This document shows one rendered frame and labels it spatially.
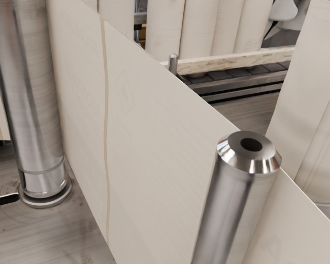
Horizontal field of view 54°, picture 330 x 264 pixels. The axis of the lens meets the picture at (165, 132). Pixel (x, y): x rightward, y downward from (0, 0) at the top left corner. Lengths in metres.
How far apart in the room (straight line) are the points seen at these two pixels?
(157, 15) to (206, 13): 0.07
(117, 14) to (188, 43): 0.12
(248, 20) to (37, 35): 0.38
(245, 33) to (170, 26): 0.14
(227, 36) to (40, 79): 0.35
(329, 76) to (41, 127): 0.20
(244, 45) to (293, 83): 0.31
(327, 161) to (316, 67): 0.07
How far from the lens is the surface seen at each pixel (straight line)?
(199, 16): 0.48
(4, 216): 0.30
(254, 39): 0.56
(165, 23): 0.47
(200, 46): 0.50
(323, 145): 0.26
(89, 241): 0.27
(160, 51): 0.48
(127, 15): 0.44
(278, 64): 0.63
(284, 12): 0.57
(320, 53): 0.24
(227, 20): 0.52
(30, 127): 0.25
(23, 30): 0.22
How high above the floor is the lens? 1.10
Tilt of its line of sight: 36 degrees down
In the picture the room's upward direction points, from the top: 6 degrees clockwise
